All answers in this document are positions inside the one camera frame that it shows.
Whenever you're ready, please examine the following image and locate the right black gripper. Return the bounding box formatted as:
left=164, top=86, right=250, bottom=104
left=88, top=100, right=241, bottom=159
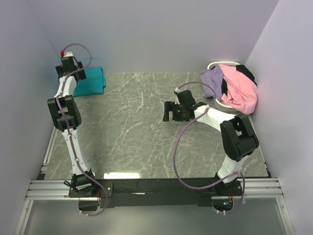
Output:
left=163, top=101, right=190, bottom=122

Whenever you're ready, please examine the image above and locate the teal t shirt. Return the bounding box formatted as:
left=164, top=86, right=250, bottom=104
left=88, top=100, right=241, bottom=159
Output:
left=73, top=67, right=106, bottom=97

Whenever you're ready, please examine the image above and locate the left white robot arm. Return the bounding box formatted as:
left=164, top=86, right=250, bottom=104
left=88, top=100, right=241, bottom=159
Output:
left=47, top=56, right=98, bottom=197

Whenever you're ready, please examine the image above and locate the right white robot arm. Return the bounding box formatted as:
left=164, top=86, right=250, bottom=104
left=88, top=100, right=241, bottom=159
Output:
left=163, top=101, right=259, bottom=195

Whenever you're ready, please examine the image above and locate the white laundry basket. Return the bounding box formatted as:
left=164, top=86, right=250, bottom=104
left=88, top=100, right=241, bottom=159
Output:
left=207, top=61, right=240, bottom=113

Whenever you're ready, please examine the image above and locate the purple t shirt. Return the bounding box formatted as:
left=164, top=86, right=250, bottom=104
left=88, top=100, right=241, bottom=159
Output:
left=200, top=66, right=223, bottom=101

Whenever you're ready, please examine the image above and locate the pink t shirt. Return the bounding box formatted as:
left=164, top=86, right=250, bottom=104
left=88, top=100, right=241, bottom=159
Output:
left=220, top=65, right=258, bottom=115

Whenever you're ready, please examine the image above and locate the black t shirt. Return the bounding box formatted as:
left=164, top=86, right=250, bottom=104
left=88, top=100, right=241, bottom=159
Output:
left=221, top=65, right=257, bottom=94

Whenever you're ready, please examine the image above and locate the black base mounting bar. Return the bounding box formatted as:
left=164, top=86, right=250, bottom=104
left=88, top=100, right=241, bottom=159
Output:
left=68, top=179, right=243, bottom=211

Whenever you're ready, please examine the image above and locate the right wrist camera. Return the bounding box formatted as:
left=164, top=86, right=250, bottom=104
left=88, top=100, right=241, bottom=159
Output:
left=174, top=89, right=196, bottom=107

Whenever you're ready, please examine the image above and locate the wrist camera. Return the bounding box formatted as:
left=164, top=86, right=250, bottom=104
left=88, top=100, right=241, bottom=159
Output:
left=174, top=89, right=196, bottom=107
left=60, top=50, right=77, bottom=70

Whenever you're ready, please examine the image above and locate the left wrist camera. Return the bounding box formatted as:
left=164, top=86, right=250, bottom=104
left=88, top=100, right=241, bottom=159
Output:
left=60, top=50, right=77, bottom=70

